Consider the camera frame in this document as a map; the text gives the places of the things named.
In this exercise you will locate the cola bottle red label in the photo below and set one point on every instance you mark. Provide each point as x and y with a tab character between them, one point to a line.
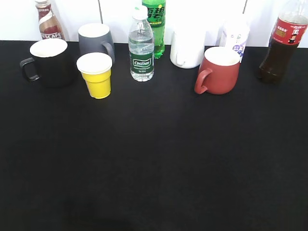
290	26

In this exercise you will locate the yellow paper cup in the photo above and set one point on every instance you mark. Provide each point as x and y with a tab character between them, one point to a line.
95	69

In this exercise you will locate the green sprite bottle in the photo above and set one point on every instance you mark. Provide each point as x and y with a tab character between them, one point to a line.
157	20

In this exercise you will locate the white mug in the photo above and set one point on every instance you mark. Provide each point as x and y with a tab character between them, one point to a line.
187	45

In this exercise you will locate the red mug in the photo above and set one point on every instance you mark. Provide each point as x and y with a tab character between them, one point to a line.
218	72

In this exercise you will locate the clear water bottle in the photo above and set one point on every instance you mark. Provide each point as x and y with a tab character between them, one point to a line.
141	46

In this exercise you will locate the grey mug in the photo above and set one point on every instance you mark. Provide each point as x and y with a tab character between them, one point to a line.
96	37

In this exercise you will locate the black mug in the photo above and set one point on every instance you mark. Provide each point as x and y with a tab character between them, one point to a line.
51	63

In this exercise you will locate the white yogurt drink bottle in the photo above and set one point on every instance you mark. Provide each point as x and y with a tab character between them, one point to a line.
235	34

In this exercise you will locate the Nescafe coffee bottle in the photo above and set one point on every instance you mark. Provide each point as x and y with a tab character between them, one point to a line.
49	25

